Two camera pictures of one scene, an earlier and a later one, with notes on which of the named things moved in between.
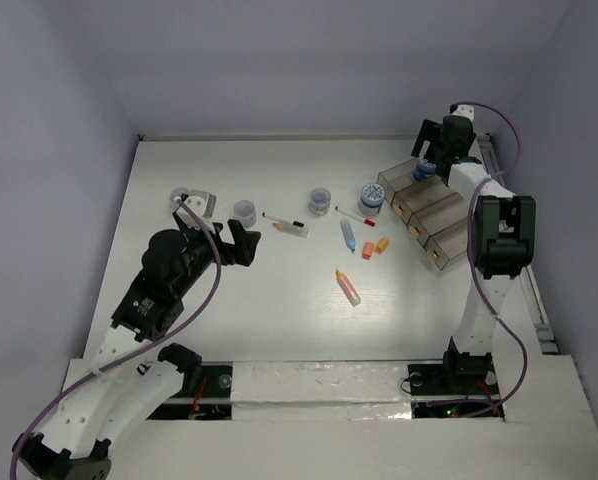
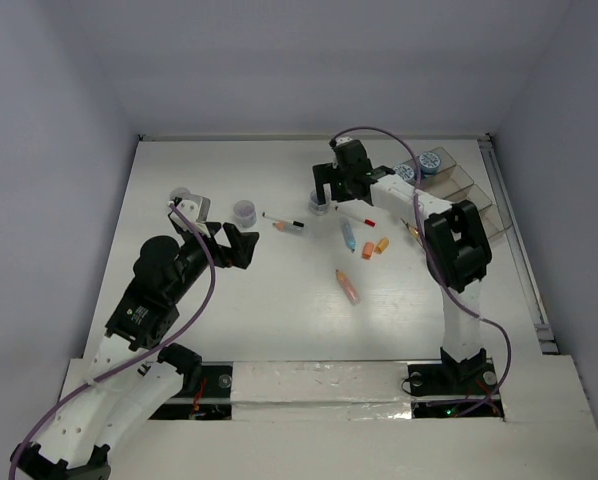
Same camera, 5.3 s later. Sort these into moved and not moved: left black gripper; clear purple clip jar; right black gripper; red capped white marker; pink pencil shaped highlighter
Moved: right black gripper
Not moved: red capped white marker; pink pencil shaped highlighter; left black gripper; clear purple clip jar
